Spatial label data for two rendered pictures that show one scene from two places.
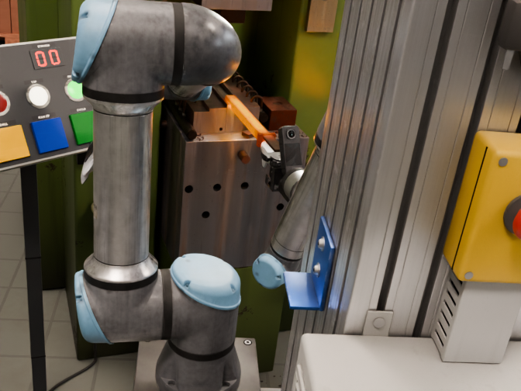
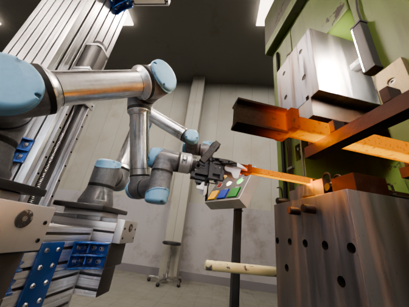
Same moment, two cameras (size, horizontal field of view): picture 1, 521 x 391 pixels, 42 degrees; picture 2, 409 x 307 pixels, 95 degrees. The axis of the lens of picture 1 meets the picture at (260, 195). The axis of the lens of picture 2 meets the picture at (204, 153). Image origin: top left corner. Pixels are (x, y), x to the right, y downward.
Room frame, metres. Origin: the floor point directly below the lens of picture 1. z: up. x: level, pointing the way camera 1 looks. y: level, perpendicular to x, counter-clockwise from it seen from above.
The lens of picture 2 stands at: (1.61, -0.70, 0.76)
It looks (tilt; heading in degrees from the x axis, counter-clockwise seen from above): 23 degrees up; 104
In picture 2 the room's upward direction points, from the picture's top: 7 degrees clockwise
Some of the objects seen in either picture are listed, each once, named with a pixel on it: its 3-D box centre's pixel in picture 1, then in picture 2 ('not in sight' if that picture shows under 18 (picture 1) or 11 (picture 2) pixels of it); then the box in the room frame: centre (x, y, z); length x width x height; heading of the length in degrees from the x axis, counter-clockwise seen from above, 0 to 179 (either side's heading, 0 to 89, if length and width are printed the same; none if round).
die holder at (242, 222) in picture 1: (216, 167); (380, 275); (2.06, 0.16, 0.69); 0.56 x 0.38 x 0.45; 23
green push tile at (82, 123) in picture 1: (86, 127); (234, 192); (1.53, 0.45, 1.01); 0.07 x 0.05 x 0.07; 138
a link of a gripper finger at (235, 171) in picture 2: not in sight; (235, 171); (1.57, -0.04, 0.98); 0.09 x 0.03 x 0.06; 20
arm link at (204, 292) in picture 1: (200, 300); (106, 172); (0.92, 0.08, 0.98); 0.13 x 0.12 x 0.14; 106
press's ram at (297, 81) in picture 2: not in sight; (334, 82); (2.05, 0.17, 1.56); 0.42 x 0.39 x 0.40; 23
